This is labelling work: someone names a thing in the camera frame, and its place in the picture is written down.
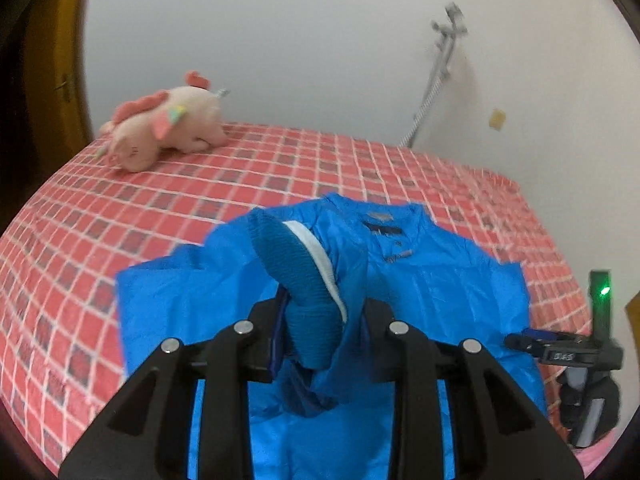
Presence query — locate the blue jacket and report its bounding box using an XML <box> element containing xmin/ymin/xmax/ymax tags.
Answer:
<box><xmin>116</xmin><ymin>192</ymin><xmax>548</xmax><ymax>480</ymax></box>

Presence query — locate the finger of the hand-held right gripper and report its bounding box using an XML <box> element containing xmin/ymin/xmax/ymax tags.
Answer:
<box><xmin>504</xmin><ymin>328</ymin><xmax>597</xmax><ymax>367</ymax></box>

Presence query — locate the pink plush unicorn toy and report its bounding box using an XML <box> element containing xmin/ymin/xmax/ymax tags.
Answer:
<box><xmin>97</xmin><ymin>71</ymin><xmax>232</xmax><ymax>173</ymax></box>

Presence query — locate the pink clothing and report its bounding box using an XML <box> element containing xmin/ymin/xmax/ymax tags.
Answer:
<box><xmin>570</xmin><ymin>429</ymin><xmax>618</xmax><ymax>477</ymax></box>

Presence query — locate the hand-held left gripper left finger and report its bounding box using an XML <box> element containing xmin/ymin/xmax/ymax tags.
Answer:
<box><xmin>59</xmin><ymin>296</ymin><xmax>292</xmax><ymax>480</ymax></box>

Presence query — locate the metal shower hose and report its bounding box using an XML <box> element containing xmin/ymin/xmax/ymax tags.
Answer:
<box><xmin>400</xmin><ymin>2</ymin><xmax>468</xmax><ymax>148</ymax></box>

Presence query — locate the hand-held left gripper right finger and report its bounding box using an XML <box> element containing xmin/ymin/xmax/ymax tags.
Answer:
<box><xmin>362</xmin><ymin>297</ymin><xmax>583</xmax><ymax>480</ymax></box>

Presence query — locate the red plaid blanket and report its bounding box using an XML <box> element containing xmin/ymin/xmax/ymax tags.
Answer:
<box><xmin>0</xmin><ymin>120</ymin><xmax>593</xmax><ymax>476</ymax></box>

